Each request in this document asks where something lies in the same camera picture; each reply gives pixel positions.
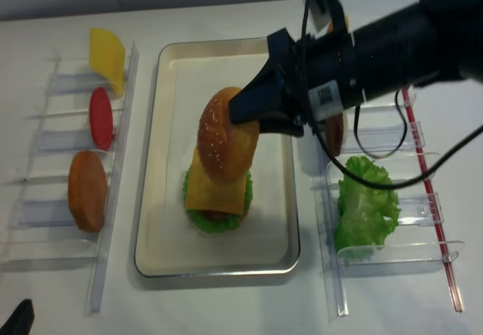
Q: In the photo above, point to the brown meat patty in rack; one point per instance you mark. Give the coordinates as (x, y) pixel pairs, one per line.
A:
(335, 132)

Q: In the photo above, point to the sesame bun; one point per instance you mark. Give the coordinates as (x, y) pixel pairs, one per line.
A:
(330, 27)
(226, 150)

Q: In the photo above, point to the cream metal tray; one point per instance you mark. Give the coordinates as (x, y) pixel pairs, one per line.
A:
(168, 244)

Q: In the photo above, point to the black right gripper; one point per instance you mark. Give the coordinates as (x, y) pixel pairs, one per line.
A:
(306, 80)

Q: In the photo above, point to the orange bun bottom slice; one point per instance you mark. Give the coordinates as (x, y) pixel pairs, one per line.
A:
(87, 191)

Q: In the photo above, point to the sesame top bun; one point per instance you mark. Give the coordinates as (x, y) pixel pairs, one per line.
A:
(226, 150)

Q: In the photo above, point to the clear acrylic right rack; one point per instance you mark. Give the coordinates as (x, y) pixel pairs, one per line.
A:
(390, 150)

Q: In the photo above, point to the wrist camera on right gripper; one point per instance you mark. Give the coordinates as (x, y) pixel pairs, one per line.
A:
(325, 12)

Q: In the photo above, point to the yellow cheese slice on burger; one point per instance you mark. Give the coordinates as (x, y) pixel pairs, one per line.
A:
(203, 194)

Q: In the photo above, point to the sesame bun in rack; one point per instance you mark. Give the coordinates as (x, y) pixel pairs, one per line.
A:
(330, 27)

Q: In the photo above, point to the green lettuce leaf in rack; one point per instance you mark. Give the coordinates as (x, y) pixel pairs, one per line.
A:
(367, 217)

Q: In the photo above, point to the clear acrylic rack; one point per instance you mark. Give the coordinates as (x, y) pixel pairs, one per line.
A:
(44, 124)
(390, 150)

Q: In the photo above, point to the brown meat patty on burger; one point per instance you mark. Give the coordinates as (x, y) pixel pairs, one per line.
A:
(215, 216)

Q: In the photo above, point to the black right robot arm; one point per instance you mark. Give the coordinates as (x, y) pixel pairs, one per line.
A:
(427, 42)

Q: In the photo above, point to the yellow cheese slice in rack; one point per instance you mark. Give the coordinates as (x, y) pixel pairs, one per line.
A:
(107, 57)

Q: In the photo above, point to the red tomato slice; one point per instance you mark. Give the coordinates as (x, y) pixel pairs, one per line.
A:
(100, 119)

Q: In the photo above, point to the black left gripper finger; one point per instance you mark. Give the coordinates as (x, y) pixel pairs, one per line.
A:
(21, 320)

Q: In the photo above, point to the green lettuce on burger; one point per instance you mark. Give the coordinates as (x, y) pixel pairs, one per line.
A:
(230, 224)

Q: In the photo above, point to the clear acrylic left rack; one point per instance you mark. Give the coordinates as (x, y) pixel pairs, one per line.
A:
(44, 124)

